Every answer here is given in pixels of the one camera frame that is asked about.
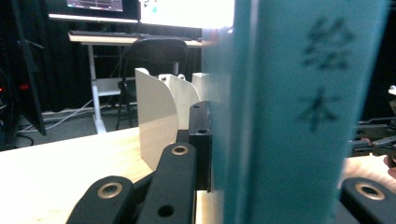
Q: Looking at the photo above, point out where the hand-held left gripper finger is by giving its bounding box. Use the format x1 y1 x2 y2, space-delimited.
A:
188 100 213 192

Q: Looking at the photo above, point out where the white metal book rack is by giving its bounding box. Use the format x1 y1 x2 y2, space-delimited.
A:
134 67 211 172

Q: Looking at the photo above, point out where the teal picture book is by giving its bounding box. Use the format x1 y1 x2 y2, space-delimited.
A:
201 0 391 224

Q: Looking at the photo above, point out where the black folding chair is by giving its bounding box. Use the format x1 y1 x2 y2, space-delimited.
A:
115 37 190 131

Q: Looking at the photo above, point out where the white standing desk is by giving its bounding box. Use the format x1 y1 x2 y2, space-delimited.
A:
67 30 204 135

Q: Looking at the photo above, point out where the bright lit monitor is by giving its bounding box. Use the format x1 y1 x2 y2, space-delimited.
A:
139 0 236 30

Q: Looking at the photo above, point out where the black keyboard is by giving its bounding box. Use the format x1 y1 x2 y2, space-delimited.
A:
69 29 139 39

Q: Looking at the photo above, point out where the dark computer monitor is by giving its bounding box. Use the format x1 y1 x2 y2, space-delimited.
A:
46 0 142 24

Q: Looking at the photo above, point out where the black metal stand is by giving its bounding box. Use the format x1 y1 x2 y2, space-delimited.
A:
10 0 49 137

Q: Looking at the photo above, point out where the white floor cable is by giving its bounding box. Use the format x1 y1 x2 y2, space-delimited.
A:
17 98 96 134

